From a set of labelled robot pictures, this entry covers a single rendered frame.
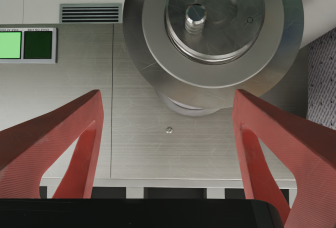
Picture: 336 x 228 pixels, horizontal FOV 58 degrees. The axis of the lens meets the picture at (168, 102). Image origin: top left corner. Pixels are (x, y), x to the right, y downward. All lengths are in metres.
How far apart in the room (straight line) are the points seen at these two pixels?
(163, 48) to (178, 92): 0.04
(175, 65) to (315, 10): 0.15
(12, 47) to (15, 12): 2.84
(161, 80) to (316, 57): 0.31
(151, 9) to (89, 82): 0.37
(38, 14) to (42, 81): 2.77
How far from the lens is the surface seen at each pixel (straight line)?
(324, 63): 0.48
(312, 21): 0.35
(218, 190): 0.60
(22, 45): 0.66
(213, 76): 0.24
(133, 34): 0.26
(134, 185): 0.60
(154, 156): 0.58
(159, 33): 0.25
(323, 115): 0.48
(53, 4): 3.37
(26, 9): 3.47
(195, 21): 0.21
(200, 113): 0.50
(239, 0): 0.24
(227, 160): 0.59
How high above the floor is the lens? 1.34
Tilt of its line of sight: 4 degrees down
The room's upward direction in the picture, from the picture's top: 180 degrees counter-clockwise
